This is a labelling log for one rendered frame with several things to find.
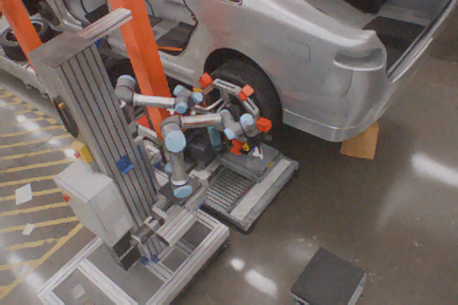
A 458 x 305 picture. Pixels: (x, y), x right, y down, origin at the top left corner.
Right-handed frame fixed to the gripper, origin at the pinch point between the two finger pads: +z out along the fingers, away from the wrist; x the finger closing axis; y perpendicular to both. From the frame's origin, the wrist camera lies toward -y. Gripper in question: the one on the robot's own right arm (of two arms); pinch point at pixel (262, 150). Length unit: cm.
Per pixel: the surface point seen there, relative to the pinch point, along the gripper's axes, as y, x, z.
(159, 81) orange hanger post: 77, -67, -18
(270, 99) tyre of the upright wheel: -5, -53, 9
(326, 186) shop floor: -32, -35, 112
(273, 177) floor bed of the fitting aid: 13, -42, 98
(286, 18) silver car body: -29, -60, -56
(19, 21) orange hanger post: 236, -175, -34
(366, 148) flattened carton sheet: -72, -78, 122
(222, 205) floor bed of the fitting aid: 57, -15, 90
